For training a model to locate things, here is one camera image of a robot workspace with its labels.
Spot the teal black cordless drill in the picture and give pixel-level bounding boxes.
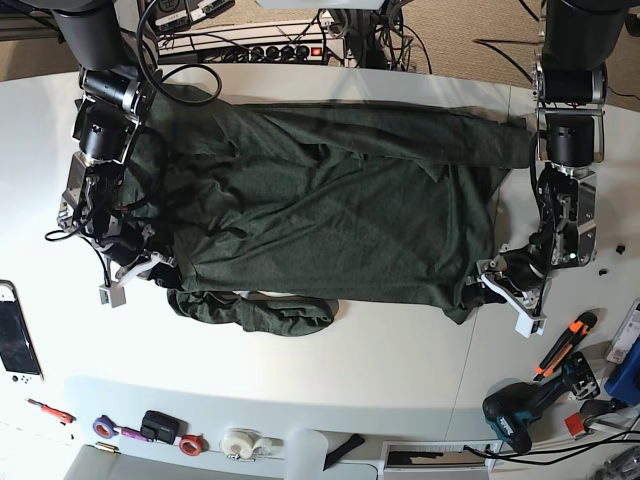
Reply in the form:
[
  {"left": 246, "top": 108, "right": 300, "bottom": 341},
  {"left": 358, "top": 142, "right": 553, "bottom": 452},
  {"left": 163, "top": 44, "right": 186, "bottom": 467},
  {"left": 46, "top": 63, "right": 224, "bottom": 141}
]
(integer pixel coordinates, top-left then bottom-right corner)
[{"left": 482, "top": 352, "right": 600, "bottom": 455}]

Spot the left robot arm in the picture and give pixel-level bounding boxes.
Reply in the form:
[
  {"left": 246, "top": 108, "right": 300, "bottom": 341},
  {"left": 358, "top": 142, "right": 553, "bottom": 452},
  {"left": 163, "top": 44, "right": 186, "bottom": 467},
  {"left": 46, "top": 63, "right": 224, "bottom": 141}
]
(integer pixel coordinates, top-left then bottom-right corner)
[{"left": 478, "top": 1, "right": 638, "bottom": 327}]

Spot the blue box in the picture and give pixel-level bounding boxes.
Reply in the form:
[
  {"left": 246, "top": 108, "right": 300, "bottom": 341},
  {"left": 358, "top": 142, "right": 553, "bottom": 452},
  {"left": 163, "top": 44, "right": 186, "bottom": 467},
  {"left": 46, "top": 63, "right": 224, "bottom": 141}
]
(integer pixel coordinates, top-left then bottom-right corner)
[{"left": 604, "top": 340, "right": 640, "bottom": 406}]

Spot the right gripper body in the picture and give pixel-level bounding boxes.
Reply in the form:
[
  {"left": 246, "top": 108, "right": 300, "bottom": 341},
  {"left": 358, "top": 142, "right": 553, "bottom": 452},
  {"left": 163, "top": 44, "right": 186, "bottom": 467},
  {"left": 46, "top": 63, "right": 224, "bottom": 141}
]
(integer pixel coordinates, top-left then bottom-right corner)
[{"left": 94, "top": 227, "right": 175, "bottom": 286}]

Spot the clear tape dispenser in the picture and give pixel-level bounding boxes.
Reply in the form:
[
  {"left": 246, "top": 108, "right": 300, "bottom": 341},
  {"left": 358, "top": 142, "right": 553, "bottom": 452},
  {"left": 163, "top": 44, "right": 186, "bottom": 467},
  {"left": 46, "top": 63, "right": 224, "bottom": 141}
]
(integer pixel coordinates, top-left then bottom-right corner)
[{"left": 219, "top": 429, "right": 284, "bottom": 461}]

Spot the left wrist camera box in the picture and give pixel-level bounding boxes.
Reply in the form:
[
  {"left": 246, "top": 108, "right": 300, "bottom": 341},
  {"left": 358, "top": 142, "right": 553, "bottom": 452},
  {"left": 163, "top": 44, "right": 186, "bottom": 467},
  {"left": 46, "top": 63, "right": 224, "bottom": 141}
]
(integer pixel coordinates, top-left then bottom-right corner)
[{"left": 515, "top": 311, "right": 546, "bottom": 338}]

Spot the white power strip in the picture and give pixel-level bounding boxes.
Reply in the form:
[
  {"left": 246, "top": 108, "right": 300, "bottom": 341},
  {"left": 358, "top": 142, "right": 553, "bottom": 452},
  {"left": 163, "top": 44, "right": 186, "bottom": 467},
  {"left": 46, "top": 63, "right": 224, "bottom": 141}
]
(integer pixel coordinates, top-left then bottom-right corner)
[{"left": 158, "top": 17, "right": 350, "bottom": 66}]

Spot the purple tape roll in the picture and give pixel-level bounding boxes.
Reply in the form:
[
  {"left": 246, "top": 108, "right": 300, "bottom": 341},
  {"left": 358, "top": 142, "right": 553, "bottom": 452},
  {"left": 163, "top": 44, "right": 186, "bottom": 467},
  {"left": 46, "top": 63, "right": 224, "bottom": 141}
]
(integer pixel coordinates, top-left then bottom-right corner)
[{"left": 92, "top": 415, "right": 119, "bottom": 439}]

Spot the red handled screwdriver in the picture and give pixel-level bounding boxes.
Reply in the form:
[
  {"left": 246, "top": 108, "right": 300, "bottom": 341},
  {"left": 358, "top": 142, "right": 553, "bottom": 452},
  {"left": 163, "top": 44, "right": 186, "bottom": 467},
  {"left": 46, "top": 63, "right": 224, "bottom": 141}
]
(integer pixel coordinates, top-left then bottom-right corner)
[{"left": 26, "top": 398, "right": 75, "bottom": 425}]

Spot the orange black utility knife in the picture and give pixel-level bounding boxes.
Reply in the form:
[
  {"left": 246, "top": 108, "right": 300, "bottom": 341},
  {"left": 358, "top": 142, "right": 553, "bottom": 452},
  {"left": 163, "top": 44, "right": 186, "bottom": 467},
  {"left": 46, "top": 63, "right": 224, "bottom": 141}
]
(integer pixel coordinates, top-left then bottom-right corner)
[{"left": 533, "top": 311, "right": 598, "bottom": 382}]

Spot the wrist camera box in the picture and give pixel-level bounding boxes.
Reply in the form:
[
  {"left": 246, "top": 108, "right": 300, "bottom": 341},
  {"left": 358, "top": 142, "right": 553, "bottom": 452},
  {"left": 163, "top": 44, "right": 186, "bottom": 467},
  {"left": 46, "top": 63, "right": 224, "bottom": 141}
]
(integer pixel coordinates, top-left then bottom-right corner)
[
  {"left": 99, "top": 284, "right": 126, "bottom": 308},
  {"left": 515, "top": 311, "right": 546, "bottom": 338}
]

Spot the white translucent cup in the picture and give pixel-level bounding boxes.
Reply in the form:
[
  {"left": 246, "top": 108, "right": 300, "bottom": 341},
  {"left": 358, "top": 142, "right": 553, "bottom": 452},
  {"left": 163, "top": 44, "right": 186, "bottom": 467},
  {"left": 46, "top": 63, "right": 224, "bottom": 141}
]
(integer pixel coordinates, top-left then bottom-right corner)
[{"left": 283, "top": 429, "right": 329, "bottom": 480}]

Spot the dark green t-shirt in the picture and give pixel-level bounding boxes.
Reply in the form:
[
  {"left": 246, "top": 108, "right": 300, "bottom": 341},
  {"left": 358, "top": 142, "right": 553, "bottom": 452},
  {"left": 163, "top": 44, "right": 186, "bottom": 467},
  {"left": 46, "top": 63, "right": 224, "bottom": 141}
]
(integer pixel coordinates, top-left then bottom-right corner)
[{"left": 117, "top": 99, "right": 531, "bottom": 337}]

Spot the black action camera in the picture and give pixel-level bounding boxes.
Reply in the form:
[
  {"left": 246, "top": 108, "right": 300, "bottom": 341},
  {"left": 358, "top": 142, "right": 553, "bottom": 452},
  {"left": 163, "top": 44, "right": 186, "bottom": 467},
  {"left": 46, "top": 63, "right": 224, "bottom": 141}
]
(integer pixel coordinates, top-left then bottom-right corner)
[{"left": 140, "top": 410, "right": 180, "bottom": 444}]

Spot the black tablet with white frame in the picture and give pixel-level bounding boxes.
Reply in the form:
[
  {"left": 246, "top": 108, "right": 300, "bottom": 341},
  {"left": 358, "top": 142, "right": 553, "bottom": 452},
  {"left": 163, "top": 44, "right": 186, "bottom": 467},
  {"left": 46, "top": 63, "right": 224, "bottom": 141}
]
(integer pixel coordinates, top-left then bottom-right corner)
[{"left": 1, "top": 280, "right": 43, "bottom": 385}]

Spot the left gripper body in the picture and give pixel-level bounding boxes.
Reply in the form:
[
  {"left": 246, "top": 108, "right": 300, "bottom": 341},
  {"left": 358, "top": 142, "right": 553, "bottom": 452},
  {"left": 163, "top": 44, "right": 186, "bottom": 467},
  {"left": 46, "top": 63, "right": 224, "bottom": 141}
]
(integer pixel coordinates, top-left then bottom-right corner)
[{"left": 475, "top": 244, "right": 551, "bottom": 316}]

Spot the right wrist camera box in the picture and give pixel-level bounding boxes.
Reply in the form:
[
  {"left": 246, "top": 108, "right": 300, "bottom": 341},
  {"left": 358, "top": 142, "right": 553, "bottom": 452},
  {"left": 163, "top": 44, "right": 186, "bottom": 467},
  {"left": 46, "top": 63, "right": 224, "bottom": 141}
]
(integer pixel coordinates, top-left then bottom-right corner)
[{"left": 99, "top": 284, "right": 126, "bottom": 308}]

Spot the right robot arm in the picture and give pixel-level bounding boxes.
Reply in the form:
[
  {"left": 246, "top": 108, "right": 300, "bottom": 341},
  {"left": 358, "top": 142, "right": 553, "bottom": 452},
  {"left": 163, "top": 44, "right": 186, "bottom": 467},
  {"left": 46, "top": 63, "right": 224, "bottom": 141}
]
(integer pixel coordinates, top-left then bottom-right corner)
[{"left": 45, "top": 1, "right": 220, "bottom": 292}]

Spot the red tape roll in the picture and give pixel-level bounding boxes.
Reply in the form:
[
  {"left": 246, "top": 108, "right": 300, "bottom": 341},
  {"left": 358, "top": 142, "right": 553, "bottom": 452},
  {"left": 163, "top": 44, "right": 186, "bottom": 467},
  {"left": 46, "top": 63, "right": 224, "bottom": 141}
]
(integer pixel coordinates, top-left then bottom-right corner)
[{"left": 178, "top": 435, "right": 206, "bottom": 457}]

